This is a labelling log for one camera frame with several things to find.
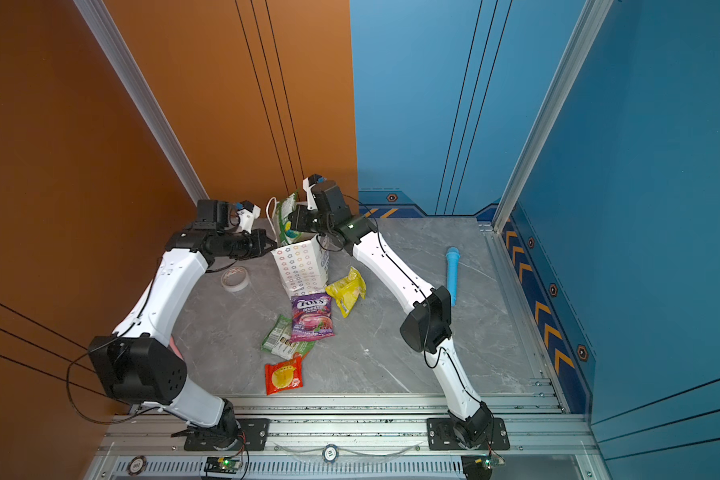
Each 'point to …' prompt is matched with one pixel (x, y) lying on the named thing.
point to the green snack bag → (286, 234)
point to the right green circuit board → (477, 466)
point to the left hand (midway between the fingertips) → (277, 241)
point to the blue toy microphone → (452, 266)
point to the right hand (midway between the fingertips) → (285, 216)
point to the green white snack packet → (277, 340)
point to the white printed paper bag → (303, 265)
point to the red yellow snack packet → (284, 376)
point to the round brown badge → (137, 465)
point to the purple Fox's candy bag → (311, 317)
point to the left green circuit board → (221, 464)
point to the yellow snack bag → (346, 290)
